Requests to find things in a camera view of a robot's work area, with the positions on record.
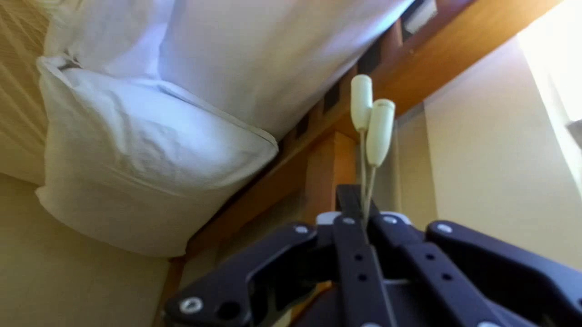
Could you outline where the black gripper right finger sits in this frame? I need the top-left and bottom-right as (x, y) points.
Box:
(362, 208), (582, 327)

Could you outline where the white pillow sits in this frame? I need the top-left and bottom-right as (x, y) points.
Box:
(33, 53), (282, 260)

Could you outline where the wooden bunk bed frame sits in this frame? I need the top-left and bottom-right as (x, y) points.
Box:
(151, 0), (562, 327)

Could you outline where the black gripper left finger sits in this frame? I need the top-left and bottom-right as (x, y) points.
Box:
(162, 184), (399, 327)

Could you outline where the white sheeted mattress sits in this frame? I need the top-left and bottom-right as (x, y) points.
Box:
(42, 0), (415, 142)

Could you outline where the white cord with long tassel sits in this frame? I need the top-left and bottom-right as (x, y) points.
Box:
(362, 99), (399, 222)
(350, 73), (375, 211)

